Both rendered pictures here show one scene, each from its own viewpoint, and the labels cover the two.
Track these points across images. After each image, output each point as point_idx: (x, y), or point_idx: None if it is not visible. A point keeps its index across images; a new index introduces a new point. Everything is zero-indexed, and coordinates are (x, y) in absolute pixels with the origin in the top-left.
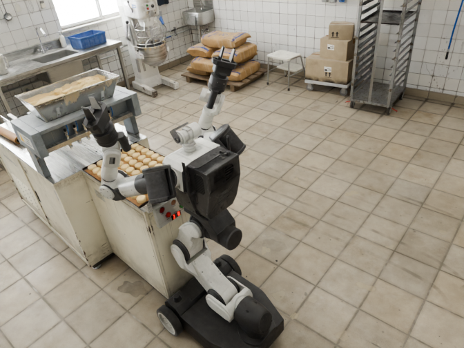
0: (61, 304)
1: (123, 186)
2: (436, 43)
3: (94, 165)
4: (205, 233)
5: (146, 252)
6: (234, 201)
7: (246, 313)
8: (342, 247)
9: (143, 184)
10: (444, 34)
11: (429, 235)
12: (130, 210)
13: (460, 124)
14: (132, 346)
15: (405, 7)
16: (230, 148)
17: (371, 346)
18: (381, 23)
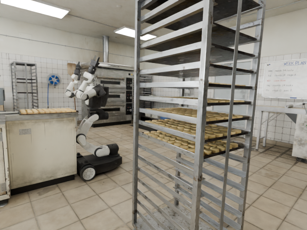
0: (18, 219)
1: (90, 92)
2: (41, 104)
3: (24, 112)
4: (99, 116)
5: (66, 147)
6: None
7: (113, 145)
8: None
9: (98, 89)
10: (43, 101)
11: (102, 140)
12: (62, 122)
13: None
14: (85, 190)
15: (37, 86)
16: None
17: (127, 152)
18: (28, 93)
